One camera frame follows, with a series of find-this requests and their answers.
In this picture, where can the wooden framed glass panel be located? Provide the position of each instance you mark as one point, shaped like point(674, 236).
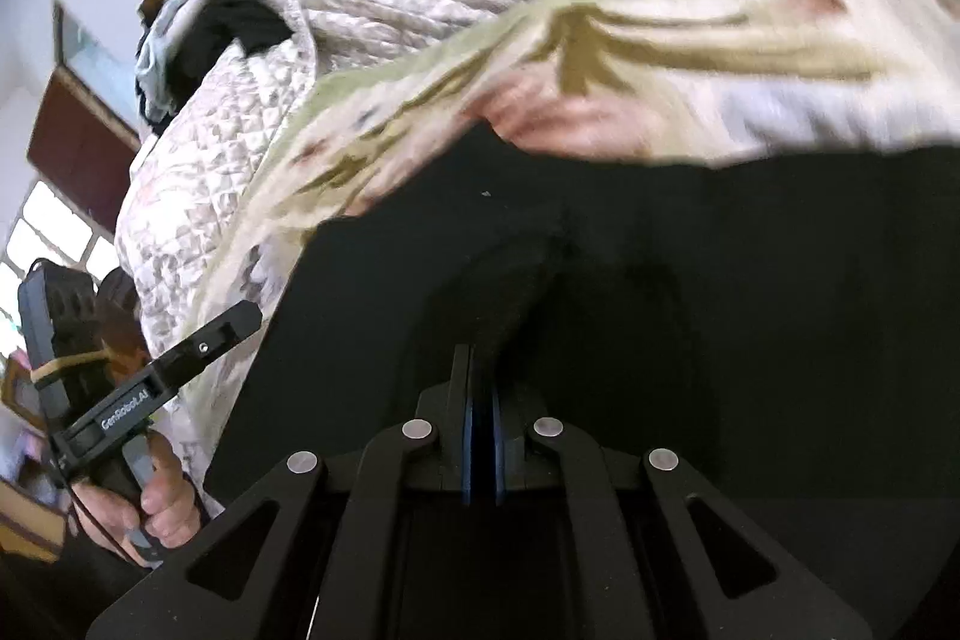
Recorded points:
point(94, 59)

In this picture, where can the black cloth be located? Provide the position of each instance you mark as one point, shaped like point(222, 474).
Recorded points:
point(244, 21)

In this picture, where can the window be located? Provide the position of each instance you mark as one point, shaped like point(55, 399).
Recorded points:
point(45, 220)

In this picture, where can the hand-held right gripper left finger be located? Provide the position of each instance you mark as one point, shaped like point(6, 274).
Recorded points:
point(469, 460)

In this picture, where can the black pants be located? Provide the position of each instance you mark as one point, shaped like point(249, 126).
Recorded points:
point(750, 310)

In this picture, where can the dark red wooden cabinet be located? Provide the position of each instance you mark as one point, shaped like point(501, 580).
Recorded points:
point(82, 153)

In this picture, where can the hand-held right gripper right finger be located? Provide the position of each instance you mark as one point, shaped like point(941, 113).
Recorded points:
point(496, 460)

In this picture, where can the light blue cloth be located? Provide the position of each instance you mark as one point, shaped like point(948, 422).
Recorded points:
point(161, 63)

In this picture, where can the person's left hand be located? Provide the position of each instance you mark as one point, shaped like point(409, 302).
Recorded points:
point(171, 505)

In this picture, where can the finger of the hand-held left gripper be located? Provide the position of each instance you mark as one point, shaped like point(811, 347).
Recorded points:
point(214, 340)

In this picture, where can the floral fleece blanket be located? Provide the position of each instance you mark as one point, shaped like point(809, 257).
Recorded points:
point(675, 63)

